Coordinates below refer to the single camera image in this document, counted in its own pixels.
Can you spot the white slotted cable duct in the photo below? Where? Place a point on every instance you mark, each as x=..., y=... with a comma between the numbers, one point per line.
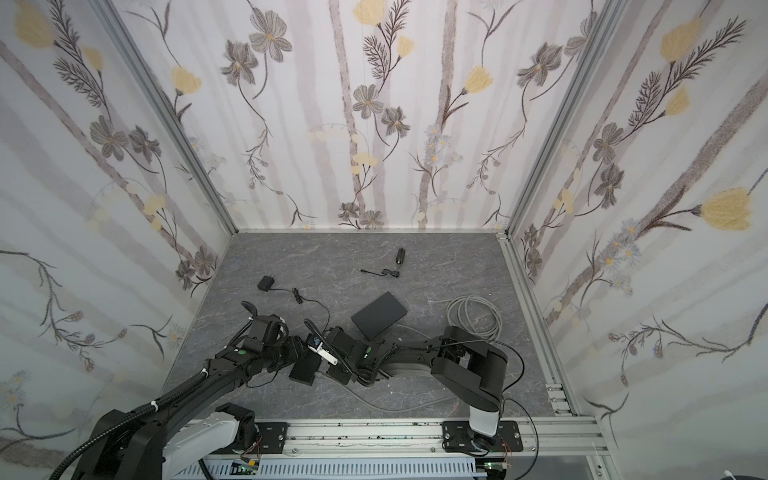
x=349, y=468

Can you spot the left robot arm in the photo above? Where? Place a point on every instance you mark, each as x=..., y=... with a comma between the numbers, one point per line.
x=130, y=445

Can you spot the aluminium corner frame left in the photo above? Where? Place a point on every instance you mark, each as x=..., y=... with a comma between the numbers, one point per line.
x=114, y=26

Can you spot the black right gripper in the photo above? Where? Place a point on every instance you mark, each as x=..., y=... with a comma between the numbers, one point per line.
x=335, y=351

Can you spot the grey flat network switch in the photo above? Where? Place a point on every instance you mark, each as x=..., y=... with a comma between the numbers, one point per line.
x=379, y=315

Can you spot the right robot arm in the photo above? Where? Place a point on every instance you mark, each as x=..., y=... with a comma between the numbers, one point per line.
x=469, y=367

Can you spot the black power adapter with cable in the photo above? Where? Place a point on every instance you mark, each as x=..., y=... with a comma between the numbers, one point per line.
x=268, y=284

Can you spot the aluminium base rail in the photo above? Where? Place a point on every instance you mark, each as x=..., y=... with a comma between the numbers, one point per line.
x=345, y=438

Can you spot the aluminium corner frame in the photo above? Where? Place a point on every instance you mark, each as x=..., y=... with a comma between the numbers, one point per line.
x=114, y=26
x=596, y=45

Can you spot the black ribbed network switch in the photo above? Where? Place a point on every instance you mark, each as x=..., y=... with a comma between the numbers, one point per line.
x=305, y=369

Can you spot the aluminium corner frame right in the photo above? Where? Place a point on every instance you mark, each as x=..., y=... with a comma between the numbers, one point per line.
x=596, y=45

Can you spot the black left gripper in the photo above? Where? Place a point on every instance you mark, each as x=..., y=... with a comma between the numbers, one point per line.
x=297, y=360

